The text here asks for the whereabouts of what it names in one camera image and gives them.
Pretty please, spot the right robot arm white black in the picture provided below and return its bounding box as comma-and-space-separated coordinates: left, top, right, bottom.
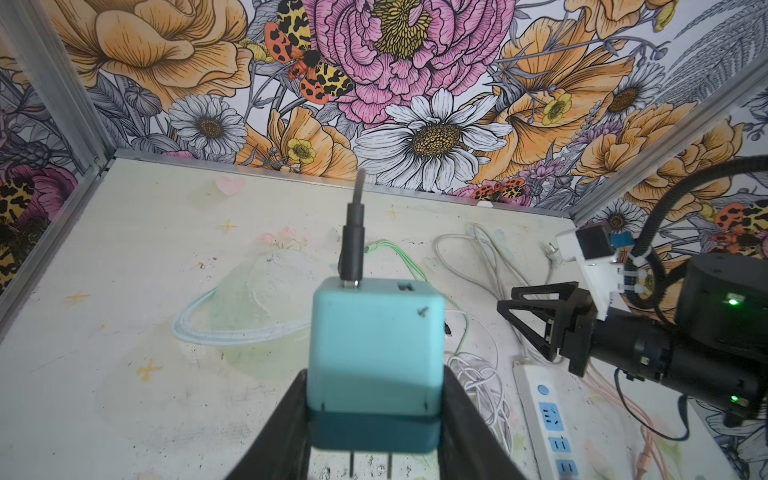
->
497, 252, 767, 426

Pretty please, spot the white power strip cable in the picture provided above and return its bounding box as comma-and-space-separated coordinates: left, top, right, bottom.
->
431, 223, 565, 361

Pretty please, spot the white blue power strip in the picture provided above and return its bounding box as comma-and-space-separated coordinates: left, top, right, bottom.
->
513, 363, 584, 480

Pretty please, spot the pink charger cable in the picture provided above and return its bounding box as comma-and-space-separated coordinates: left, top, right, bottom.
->
584, 365, 679, 480

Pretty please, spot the teal green charger plug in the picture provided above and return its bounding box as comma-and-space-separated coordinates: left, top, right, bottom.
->
306, 278, 445, 454

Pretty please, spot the green thin cable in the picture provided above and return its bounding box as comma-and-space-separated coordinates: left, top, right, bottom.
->
365, 239, 469, 355

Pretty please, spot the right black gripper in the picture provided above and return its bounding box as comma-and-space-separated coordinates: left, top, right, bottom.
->
497, 281, 767, 419

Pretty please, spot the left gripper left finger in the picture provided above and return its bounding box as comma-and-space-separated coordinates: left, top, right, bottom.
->
225, 369, 311, 480

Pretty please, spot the black thin cable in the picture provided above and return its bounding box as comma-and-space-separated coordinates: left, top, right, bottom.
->
337, 167, 367, 289

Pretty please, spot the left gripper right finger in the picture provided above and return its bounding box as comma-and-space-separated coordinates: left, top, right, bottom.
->
437, 365, 525, 480

